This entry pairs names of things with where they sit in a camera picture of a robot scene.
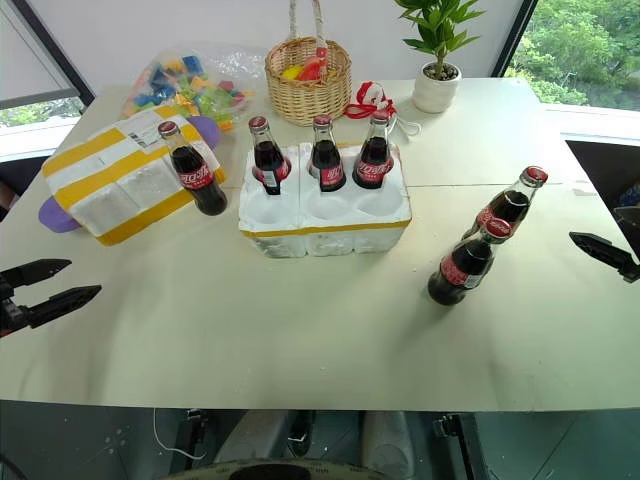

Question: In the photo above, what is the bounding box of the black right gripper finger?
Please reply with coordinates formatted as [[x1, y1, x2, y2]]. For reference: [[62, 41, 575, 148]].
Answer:
[[613, 205, 640, 240], [569, 231, 640, 284]]

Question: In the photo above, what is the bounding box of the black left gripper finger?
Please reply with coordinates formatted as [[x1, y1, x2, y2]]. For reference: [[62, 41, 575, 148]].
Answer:
[[21, 284, 103, 330], [0, 258, 73, 292]]

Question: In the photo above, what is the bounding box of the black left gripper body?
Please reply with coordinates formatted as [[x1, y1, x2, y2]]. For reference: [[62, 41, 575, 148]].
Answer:
[[0, 283, 27, 337]]

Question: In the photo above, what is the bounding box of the glass cola bottle red cap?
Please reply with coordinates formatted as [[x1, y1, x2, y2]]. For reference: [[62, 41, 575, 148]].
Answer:
[[307, 114, 348, 194], [427, 218, 515, 307], [461, 165, 550, 242], [351, 110, 393, 191], [157, 120, 229, 218], [247, 115, 293, 197]]

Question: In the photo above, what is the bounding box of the white foam lid yellow tape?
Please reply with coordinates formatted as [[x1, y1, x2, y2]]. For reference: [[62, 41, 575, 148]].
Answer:
[[41, 105, 227, 248]]

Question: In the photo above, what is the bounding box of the white foam bottle crate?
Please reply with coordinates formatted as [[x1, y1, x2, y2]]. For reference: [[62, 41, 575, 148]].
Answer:
[[238, 141, 413, 259]]

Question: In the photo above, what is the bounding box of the green plant in white pot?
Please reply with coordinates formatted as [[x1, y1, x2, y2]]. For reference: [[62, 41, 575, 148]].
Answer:
[[391, 0, 485, 114]]

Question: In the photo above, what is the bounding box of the clear bag of colourful blocks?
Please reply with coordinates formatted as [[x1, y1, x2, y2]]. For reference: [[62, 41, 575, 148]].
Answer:
[[121, 46, 257, 133]]

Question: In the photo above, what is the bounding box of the grey rounded leg shape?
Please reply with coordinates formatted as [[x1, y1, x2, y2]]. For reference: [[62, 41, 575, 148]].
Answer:
[[360, 409, 417, 479]]

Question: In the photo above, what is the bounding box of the red and yellow toy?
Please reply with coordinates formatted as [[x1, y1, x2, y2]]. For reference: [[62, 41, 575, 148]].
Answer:
[[280, 47, 331, 83]]

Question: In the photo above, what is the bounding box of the white thin cable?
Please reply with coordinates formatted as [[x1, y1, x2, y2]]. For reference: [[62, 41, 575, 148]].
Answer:
[[151, 408, 202, 459]]

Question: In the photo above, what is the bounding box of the black table bracket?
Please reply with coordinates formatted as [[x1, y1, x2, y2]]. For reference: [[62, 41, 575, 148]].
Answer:
[[185, 408, 210, 454], [431, 413, 482, 480]]

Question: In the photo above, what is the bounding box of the red and white lanyard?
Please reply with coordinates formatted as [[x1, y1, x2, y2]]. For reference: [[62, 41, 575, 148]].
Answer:
[[342, 80, 422, 145]]

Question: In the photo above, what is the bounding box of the woven wicker basket with handle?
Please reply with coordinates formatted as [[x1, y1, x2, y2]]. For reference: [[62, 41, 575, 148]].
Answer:
[[263, 0, 354, 128]]

